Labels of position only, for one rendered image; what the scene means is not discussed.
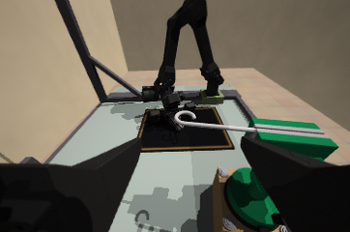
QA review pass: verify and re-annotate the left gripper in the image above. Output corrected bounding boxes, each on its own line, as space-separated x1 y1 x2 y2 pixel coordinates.
149 95 196 131

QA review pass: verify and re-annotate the black mat with yellow border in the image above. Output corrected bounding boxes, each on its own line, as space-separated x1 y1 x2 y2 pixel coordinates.
137 106 235 153

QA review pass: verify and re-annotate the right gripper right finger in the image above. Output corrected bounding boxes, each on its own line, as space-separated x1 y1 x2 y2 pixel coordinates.
240 136 350 232

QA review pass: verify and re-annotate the black rubber ring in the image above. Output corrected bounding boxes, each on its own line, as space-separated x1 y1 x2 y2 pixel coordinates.
223 176 279 232

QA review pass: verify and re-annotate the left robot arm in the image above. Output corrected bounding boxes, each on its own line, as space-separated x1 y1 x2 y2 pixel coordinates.
141 0 224 108

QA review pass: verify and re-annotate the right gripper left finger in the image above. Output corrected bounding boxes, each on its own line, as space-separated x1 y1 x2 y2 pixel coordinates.
0 137 142 232

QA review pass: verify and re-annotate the tan rectangular block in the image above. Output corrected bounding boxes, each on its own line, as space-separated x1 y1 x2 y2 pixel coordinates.
213 167 256 232

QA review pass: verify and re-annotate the green bench vise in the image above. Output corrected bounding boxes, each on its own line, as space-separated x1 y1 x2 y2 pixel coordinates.
226 118 338 228

